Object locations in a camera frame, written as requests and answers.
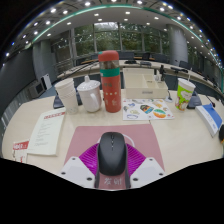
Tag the ceiling lights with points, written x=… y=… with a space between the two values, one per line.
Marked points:
x=96 y=15

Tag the beige organizer box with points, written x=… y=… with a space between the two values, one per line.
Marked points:
x=143 y=88

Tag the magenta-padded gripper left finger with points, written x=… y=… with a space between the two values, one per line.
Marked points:
x=88 y=158

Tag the long curved conference desk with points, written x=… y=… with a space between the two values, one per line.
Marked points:
x=196 y=78

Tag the stack of white paper cups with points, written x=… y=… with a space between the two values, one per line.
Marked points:
x=68 y=96

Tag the colourful sticker sheet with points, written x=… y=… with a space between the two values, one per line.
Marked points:
x=146 y=110

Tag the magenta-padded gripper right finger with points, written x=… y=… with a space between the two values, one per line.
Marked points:
x=135 y=159

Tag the white lidded ceramic mug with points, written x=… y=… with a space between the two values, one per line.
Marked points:
x=88 y=96

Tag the red bottle with green band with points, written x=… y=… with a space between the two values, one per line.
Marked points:
x=110 y=90

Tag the grey box cabinet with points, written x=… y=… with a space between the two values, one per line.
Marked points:
x=36 y=90

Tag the red and white leaflet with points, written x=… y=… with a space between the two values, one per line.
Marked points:
x=20 y=150

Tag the blue and white book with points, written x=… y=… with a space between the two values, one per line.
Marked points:
x=210 y=118

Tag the black computer mouse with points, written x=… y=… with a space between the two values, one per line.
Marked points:
x=112 y=153

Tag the pink mouse pad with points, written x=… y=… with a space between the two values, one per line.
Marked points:
x=86 y=136

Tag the white printed document sheet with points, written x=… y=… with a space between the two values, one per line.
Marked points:
x=46 y=131

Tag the printed paper cup with straw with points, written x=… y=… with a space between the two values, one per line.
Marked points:
x=184 y=96

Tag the white leaning board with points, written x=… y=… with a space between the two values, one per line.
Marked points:
x=46 y=81

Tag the dark office chairs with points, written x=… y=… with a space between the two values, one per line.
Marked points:
x=185 y=64

